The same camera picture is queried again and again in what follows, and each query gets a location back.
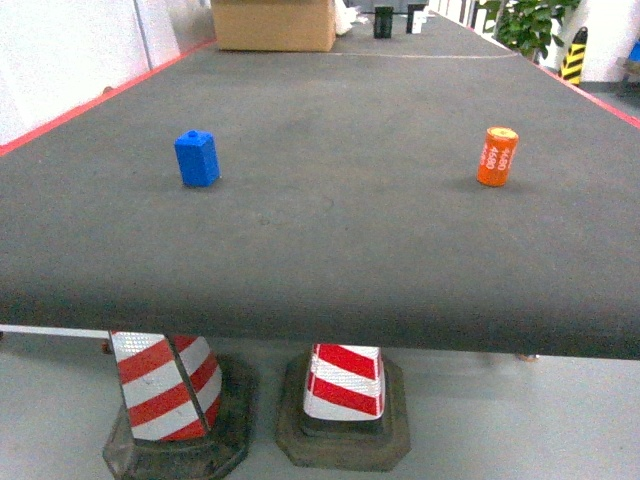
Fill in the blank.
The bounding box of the blue plastic block part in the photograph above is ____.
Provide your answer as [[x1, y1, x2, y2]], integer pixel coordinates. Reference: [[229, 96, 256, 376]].
[[174, 130, 220, 188]]

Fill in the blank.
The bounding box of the right red-white traffic cone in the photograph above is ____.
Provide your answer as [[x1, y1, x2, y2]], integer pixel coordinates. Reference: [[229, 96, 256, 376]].
[[276, 344, 411, 472]]

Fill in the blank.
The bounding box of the red-white traffic cone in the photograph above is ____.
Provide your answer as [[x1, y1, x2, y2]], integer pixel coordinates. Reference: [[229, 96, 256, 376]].
[[103, 331, 257, 479], [276, 344, 411, 472]]

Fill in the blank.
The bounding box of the left red-white traffic cone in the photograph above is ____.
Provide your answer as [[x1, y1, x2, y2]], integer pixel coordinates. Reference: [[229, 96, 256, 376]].
[[103, 331, 257, 479]]

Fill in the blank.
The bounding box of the large open cardboard box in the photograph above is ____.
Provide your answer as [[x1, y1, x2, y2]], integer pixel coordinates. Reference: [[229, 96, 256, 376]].
[[211, 0, 336, 52]]

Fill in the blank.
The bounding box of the black ribbed box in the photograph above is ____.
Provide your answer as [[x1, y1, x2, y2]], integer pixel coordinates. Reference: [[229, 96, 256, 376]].
[[373, 6, 394, 39]]

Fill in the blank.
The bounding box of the black and white box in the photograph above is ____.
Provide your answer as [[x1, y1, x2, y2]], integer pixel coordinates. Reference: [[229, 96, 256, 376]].
[[406, 3, 428, 34]]

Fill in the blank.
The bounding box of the green potted plant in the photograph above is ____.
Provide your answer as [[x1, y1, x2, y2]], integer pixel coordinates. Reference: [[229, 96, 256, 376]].
[[477, 0, 581, 61]]

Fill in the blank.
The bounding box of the yellow-black traffic cone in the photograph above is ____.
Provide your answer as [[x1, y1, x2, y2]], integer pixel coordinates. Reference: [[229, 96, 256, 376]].
[[558, 26, 588, 86]]

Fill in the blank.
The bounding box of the red metal table frame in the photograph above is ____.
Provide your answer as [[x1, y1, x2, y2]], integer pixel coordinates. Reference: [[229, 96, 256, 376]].
[[1, 38, 216, 157]]

